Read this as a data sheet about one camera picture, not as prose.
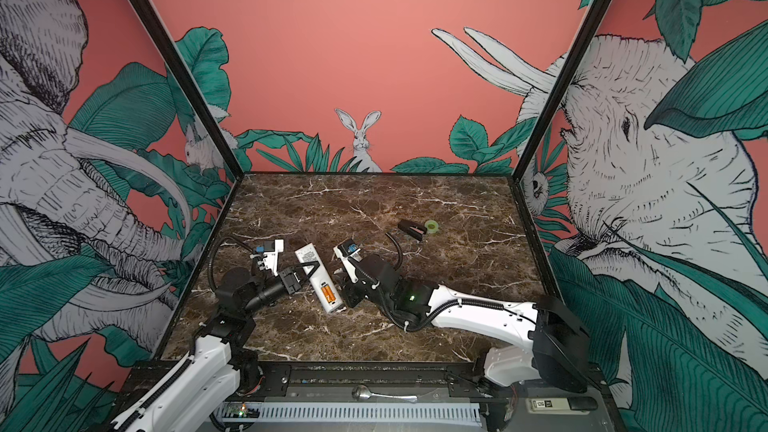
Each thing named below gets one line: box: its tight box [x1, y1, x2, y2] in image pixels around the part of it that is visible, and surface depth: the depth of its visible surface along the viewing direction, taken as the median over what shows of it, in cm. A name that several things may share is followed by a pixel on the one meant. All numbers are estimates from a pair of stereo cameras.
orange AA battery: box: [321, 284, 337, 303], surface depth 77 cm
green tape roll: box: [424, 220, 439, 234], surface depth 106 cm
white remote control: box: [295, 243, 344, 314], surface depth 76 cm
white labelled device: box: [525, 396, 598, 415], surface depth 70 cm
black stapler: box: [397, 220, 427, 241], surface depth 106 cm
